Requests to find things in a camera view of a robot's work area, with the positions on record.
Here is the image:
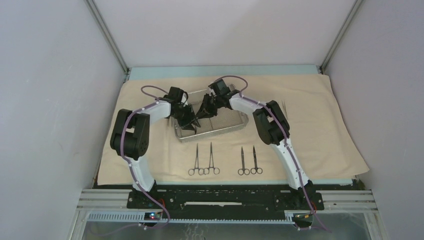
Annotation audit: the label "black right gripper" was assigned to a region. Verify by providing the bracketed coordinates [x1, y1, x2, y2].
[196, 93, 223, 119]

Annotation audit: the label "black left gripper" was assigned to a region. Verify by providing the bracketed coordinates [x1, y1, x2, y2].
[171, 104, 201, 132]

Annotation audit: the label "metal surgical instrument tray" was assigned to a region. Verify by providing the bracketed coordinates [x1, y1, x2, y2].
[169, 107, 249, 143]

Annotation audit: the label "metal hemostat clamp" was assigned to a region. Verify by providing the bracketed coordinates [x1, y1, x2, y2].
[203, 142, 221, 175]
[188, 144, 205, 176]

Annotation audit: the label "thin metal needle tweezers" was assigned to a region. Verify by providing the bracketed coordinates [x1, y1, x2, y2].
[280, 100, 287, 115]

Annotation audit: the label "metal surgical scissors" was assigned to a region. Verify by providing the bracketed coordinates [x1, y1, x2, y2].
[250, 146, 263, 175]

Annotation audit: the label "beige cloth wrap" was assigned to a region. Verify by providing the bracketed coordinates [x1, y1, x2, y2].
[99, 74, 369, 185]

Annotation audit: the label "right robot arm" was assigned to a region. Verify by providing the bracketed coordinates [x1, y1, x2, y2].
[196, 77, 313, 209]

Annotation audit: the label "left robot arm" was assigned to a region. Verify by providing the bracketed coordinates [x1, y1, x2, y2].
[110, 87, 201, 208]

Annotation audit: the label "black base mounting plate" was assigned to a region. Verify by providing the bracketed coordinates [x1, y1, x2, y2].
[126, 182, 325, 211]

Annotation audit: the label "aluminium frame rail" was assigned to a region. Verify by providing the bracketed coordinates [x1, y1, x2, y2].
[76, 189, 378, 224]

